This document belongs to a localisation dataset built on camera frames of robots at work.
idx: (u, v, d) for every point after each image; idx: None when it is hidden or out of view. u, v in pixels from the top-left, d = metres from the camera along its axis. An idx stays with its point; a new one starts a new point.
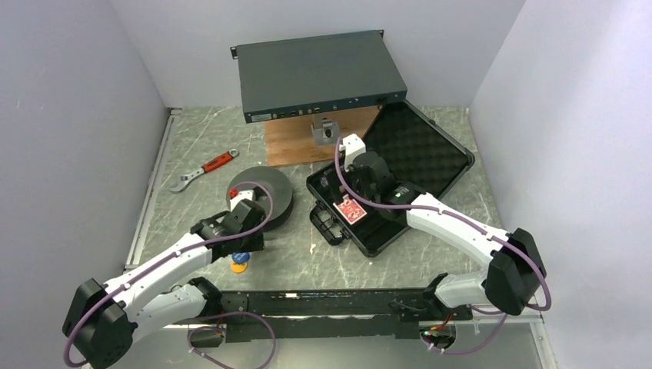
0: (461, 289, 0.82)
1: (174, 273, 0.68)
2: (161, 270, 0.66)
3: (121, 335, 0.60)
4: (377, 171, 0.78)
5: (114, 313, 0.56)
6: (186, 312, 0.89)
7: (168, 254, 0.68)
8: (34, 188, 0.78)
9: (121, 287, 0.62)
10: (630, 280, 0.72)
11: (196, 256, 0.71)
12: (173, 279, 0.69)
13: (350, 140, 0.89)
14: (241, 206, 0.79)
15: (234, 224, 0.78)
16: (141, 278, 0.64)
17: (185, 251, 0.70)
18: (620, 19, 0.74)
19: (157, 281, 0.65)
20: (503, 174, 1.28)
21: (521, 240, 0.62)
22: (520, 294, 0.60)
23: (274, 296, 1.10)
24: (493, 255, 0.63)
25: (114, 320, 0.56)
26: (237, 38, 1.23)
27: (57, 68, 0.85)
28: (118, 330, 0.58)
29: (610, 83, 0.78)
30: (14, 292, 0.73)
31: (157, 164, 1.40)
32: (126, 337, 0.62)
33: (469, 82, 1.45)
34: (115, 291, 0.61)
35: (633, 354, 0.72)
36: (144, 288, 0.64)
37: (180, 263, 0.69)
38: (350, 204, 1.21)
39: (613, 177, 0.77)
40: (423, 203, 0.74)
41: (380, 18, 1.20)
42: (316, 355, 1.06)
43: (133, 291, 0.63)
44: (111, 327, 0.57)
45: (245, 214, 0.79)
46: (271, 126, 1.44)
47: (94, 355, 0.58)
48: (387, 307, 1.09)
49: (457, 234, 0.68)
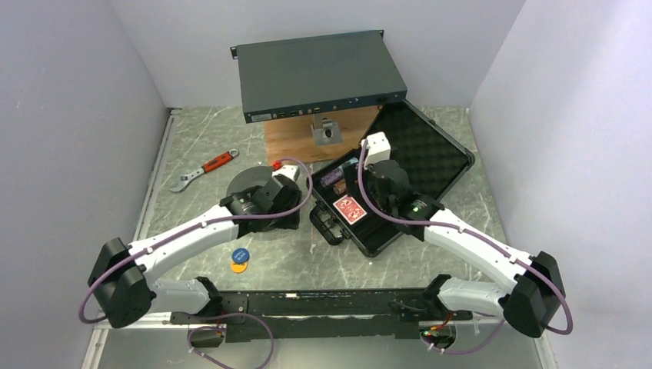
0: (470, 298, 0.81)
1: (198, 242, 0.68)
2: (184, 239, 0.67)
3: (139, 298, 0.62)
4: (397, 183, 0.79)
5: (133, 277, 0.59)
6: (186, 306, 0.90)
7: (194, 224, 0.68)
8: (34, 188, 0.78)
9: (145, 251, 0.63)
10: (630, 280, 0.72)
11: (222, 229, 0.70)
12: (197, 248, 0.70)
13: (377, 140, 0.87)
14: (274, 181, 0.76)
15: (264, 201, 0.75)
16: (165, 244, 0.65)
17: (211, 223, 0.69)
18: (620, 19, 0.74)
19: (180, 249, 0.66)
20: (503, 174, 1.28)
21: (544, 265, 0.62)
22: (540, 318, 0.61)
23: (273, 296, 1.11)
24: (515, 280, 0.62)
25: (132, 284, 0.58)
26: (237, 38, 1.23)
27: (56, 68, 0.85)
28: (137, 292, 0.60)
29: (610, 83, 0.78)
30: (14, 292, 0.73)
31: (157, 164, 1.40)
32: (143, 302, 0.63)
33: (469, 82, 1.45)
34: (138, 254, 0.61)
35: (633, 354, 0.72)
36: (166, 255, 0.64)
37: (204, 234, 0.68)
38: (350, 204, 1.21)
39: (613, 177, 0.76)
40: (443, 221, 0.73)
41: (380, 18, 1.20)
42: (317, 356, 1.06)
43: (154, 257, 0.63)
44: (128, 290, 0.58)
45: (277, 191, 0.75)
46: (271, 125, 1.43)
47: (111, 315, 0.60)
48: (387, 307, 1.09)
49: (478, 255, 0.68)
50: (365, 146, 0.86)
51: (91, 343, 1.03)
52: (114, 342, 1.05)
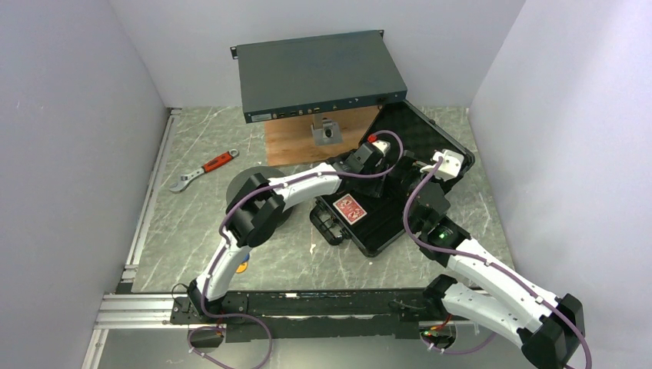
0: (484, 316, 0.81)
1: (314, 188, 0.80)
2: (306, 181, 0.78)
3: (271, 227, 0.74)
4: (440, 214, 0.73)
5: (276, 202, 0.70)
6: (223, 283, 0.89)
7: (313, 172, 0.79)
8: (34, 187, 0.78)
9: (281, 184, 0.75)
10: (631, 280, 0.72)
11: (330, 181, 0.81)
12: (309, 194, 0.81)
13: (454, 161, 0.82)
14: (364, 147, 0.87)
15: (357, 164, 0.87)
16: (294, 183, 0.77)
17: (324, 174, 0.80)
18: (620, 18, 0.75)
19: (303, 190, 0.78)
20: (503, 174, 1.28)
21: (570, 308, 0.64)
22: (561, 358, 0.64)
23: (274, 296, 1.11)
24: (540, 320, 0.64)
25: (275, 207, 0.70)
26: (236, 38, 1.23)
27: (56, 68, 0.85)
28: (274, 218, 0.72)
29: (610, 83, 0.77)
30: (12, 292, 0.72)
31: (157, 164, 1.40)
32: (271, 231, 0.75)
33: (469, 81, 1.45)
34: (276, 185, 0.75)
35: (637, 354, 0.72)
36: (294, 192, 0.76)
37: (319, 181, 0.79)
38: (350, 204, 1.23)
39: (613, 175, 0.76)
40: (470, 251, 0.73)
41: (380, 19, 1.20)
42: (316, 356, 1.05)
43: (287, 191, 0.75)
44: (270, 214, 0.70)
45: (367, 155, 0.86)
46: (271, 126, 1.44)
47: (248, 234, 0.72)
48: (387, 307, 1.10)
49: (503, 289, 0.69)
50: (440, 154, 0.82)
51: (91, 343, 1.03)
52: (114, 342, 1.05)
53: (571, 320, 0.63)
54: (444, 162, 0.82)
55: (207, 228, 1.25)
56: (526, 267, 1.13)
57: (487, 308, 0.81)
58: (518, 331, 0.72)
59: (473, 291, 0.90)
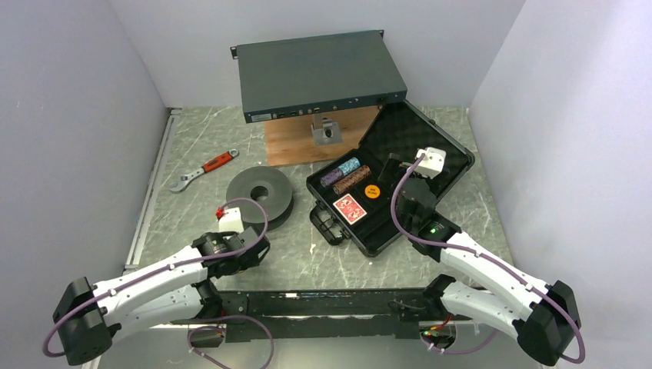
0: (481, 311, 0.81)
1: (165, 284, 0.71)
2: (150, 281, 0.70)
3: (101, 340, 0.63)
4: (427, 207, 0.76)
5: (93, 319, 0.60)
6: (175, 315, 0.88)
7: (163, 267, 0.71)
8: (34, 188, 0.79)
9: (108, 294, 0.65)
10: (631, 280, 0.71)
11: (189, 272, 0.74)
12: (161, 290, 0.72)
13: (437, 157, 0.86)
14: (250, 230, 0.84)
15: (237, 244, 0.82)
16: (128, 287, 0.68)
17: (179, 267, 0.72)
18: (618, 20, 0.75)
19: (142, 293, 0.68)
20: (503, 174, 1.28)
21: (560, 295, 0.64)
22: (555, 346, 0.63)
23: (273, 296, 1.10)
24: (531, 307, 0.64)
25: (93, 325, 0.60)
26: (236, 38, 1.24)
27: (56, 67, 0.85)
28: (97, 337, 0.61)
29: (609, 84, 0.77)
30: (14, 293, 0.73)
31: (157, 164, 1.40)
32: (104, 342, 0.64)
33: (469, 81, 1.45)
34: (101, 295, 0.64)
35: (635, 354, 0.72)
36: (129, 297, 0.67)
37: (171, 276, 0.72)
38: (350, 204, 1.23)
39: (611, 177, 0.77)
40: (459, 243, 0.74)
41: (380, 19, 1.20)
42: (315, 356, 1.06)
43: (118, 299, 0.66)
44: (86, 334, 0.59)
45: (251, 237, 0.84)
46: (271, 126, 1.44)
47: (68, 353, 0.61)
48: (387, 307, 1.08)
49: (494, 280, 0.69)
50: (426, 154, 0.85)
51: None
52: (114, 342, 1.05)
53: (563, 307, 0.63)
54: (427, 158, 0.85)
55: (207, 228, 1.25)
56: (526, 267, 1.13)
57: (485, 304, 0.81)
58: (513, 322, 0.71)
59: (470, 288, 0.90)
